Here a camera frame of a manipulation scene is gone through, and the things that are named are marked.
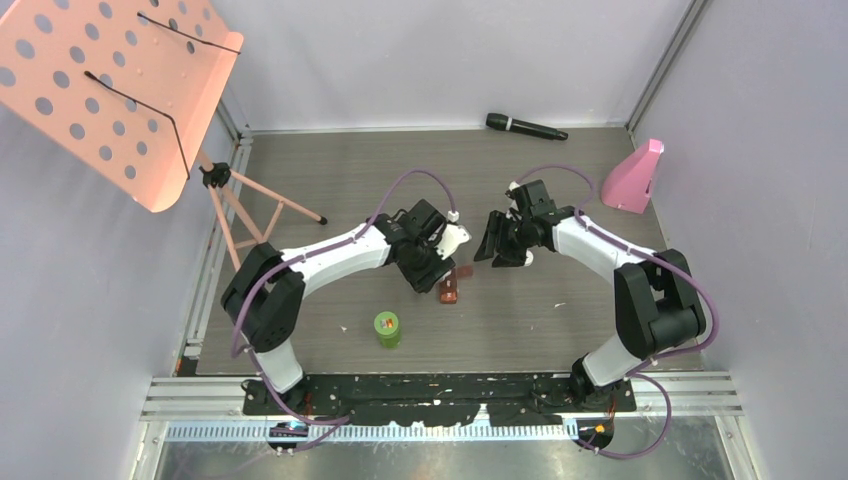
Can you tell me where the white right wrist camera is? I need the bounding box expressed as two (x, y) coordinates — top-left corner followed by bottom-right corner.
(505, 182), (524, 221)

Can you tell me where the black microphone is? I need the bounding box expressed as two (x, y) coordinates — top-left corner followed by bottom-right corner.
(485, 112), (569, 141)

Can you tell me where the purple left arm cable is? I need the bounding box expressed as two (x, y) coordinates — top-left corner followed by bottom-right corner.
(230, 168), (462, 452)

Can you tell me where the pink wedge object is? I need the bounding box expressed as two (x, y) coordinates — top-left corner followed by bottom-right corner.
(600, 139), (664, 214)

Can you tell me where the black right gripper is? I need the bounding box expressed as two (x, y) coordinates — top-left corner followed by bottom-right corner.
(475, 209), (533, 268)

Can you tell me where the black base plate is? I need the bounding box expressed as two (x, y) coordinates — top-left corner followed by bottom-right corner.
(241, 373), (636, 427)

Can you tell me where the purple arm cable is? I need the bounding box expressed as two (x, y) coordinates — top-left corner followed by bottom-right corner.
(230, 168), (462, 452)
(510, 164), (721, 460)

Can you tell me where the brown translucent pill container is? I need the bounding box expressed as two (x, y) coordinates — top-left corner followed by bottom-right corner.
(439, 265), (474, 305)

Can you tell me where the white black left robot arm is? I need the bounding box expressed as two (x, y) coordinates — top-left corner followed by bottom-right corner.
(220, 200), (471, 414)

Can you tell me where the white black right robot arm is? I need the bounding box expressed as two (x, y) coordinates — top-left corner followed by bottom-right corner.
(474, 180), (707, 411)

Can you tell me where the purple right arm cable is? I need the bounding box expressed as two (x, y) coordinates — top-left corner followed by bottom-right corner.
(510, 164), (721, 460)

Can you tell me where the green black pill bottle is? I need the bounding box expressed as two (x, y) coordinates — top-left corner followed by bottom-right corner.
(374, 311), (401, 349)

